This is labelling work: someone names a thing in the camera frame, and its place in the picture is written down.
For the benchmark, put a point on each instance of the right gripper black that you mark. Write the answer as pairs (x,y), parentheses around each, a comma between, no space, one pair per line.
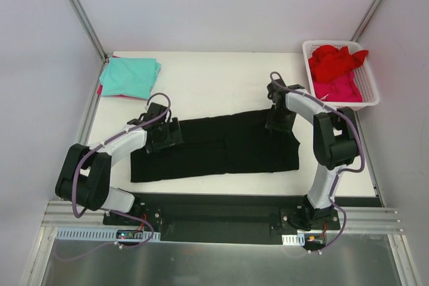
(279,124)

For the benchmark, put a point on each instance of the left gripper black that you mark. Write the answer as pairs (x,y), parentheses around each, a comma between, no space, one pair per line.
(171,136)

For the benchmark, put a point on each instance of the black t-shirt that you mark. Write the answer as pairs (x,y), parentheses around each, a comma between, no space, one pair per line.
(238,143)

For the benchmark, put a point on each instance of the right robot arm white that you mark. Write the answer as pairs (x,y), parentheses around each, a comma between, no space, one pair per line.
(336,143)

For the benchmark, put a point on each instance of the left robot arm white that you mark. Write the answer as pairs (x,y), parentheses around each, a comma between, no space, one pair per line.
(85,177)

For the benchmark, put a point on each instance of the folded teal t-shirt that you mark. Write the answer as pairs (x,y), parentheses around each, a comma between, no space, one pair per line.
(152,69)

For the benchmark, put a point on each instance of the magenta t-shirt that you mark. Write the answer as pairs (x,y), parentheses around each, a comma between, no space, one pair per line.
(341,89)

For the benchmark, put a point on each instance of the red t-shirt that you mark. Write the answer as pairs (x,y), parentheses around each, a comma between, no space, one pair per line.
(328,62)

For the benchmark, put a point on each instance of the white plastic basket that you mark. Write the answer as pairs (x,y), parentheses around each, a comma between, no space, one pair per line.
(364,78)

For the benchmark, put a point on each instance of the folded pink t-shirt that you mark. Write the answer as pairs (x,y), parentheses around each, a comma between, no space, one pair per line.
(124,76)

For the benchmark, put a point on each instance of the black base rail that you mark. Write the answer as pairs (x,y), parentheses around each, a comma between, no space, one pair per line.
(228,219)

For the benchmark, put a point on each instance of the left aluminium frame post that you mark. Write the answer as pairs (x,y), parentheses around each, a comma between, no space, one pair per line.
(88,28)

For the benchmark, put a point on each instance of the aluminium frame post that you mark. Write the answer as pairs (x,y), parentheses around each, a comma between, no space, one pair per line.
(88,28)
(365,20)

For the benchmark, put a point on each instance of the right aluminium frame post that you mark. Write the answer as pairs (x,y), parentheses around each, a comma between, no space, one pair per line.
(365,20)

